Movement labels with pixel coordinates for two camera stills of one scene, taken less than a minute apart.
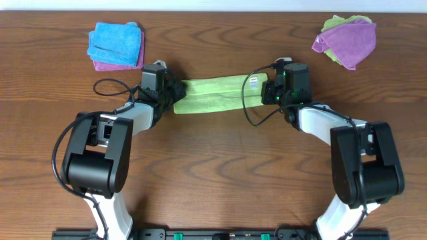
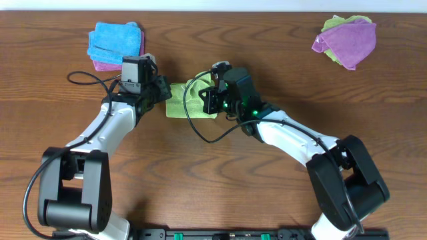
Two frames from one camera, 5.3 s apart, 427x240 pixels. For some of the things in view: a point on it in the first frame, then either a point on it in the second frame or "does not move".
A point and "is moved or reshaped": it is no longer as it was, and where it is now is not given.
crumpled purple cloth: (350, 42) does not move
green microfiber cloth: (221, 93) is moved or reshaped
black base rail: (220, 235) does not move
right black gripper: (267, 87) → (208, 99)
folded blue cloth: (115, 43) does not move
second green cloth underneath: (336, 21) does not move
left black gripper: (179, 91) → (166, 91)
